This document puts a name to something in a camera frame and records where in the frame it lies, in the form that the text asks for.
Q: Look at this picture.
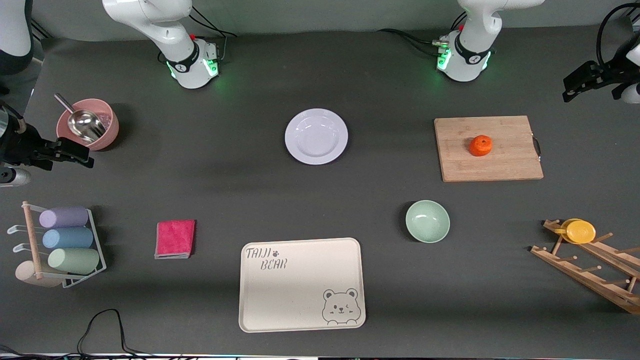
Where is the orange fruit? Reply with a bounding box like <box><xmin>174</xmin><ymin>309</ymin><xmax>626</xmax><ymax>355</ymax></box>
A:
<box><xmin>469</xmin><ymin>135</ymin><xmax>494</xmax><ymax>157</ymax></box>

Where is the white round plate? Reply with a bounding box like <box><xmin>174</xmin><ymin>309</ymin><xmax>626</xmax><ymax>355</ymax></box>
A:
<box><xmin>284</xmin><ymin>108</ymin><xmax>349</xmax><ymax>166</ymax></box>

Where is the metal scoop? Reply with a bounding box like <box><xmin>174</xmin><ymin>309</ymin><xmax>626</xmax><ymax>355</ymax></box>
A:
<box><xmin>54</xmin><ymin>93</ymin><xmax>107</xmax><ymax>144</ymax></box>

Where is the pink bowl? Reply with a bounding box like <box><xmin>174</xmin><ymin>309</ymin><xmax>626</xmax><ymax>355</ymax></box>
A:
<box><xmin>56</xmin><ymin>98</ymin><xmax>120</xmax><ymax>152</ymax></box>

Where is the purple cup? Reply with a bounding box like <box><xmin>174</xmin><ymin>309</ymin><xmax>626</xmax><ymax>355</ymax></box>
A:
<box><xmin>39</xmin><ymin>206</ymin><xmax>90</xmax><ymax>229</ymax></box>

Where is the blue cup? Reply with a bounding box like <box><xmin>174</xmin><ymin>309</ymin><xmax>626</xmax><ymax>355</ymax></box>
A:
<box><xmin>42</xmin><ymin>227</ymin><xmax>94</xmax><ymax>250</ymax></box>

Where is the green cup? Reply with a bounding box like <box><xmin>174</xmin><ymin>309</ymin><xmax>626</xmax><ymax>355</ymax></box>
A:
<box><xmin>47</xmin><ymin>248</ymin><xmax>101</xmax><ymax>275</ymax></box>

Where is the wooden cutting board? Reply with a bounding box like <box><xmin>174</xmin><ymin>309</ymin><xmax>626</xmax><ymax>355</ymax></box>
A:
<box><xmin>434</xmin><ymin>115</ymin><xmax>544</xmax><ymax>183</ymax></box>

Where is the beige cup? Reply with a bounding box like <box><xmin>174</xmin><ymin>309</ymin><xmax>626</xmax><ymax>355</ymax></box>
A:
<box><xmin>15</xmin><ymin>260</ymin><xmax>64</xmax><ymax>289</ymax></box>

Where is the pink folded cloth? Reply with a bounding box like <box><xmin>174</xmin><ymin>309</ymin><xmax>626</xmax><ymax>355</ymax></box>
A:
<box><xmin>154</xmin><ymin>219</ymin><xmax>197</xmax><ymax>260</ymax></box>

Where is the yellow cup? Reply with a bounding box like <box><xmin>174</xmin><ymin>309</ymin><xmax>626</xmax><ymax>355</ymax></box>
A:
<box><xmin>554</xmin><ymin>218</ymin><xmax>597</xmax><ymax>245</ymax></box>

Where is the wooden peg drying rack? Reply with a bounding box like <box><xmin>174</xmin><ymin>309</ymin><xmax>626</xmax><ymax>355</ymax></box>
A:
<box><xmin>530</xmin><ymin>219</ymin><xmax>640</xmax><ymax>315</ymax></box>

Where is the light green bowl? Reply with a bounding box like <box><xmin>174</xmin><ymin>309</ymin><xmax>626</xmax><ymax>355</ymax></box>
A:
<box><xmin>405</xmin><ymin>200</ymin><xmax>451</xmax><ymax>244</ymax></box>

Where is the beige bear print tray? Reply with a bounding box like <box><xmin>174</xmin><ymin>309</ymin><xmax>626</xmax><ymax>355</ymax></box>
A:
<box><xmin>238</xmin><ymin>237</ymin><xmax>366</xmax><ymax>333</ymax></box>

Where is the wooden dowel post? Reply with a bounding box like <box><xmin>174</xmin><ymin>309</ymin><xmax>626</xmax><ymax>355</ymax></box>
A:
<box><xmin>22</xmin><ymin>201</ymin><xmax>44</xmax><ymax>280</ymax></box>

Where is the white wire cup rack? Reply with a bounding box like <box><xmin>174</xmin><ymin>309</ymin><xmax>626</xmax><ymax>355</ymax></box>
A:
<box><xmin>7</xmin><ymin>202</ymin><xmax>107</xmax><ymax>289</ymax></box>

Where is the thin black looped cable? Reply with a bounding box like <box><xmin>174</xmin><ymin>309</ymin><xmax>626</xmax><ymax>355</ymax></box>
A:
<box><xmin>0</xmin><ymin>308</ymin><xmax>186</xmax><ymax>360</ymax></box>

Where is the black left arm base cable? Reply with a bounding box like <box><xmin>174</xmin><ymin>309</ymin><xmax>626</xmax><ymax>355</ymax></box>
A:
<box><xmin>377</xmin><ymin>12</ymin><xmax>468</xmax><ymax>57</ymax></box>

